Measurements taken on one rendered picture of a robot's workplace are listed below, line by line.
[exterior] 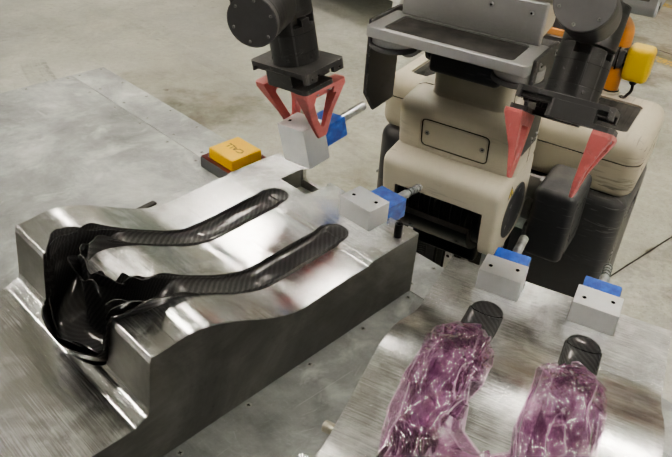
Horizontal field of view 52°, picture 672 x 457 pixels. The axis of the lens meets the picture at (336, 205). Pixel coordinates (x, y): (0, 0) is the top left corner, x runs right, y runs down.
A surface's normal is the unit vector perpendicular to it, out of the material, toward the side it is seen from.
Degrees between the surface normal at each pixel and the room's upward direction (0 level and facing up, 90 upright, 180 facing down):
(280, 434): 0
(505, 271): 0
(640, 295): 0
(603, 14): 63
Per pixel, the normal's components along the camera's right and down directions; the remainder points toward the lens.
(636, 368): 0.06, -0.84
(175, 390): 0.71, 0.42
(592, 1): -0.44, 0.01
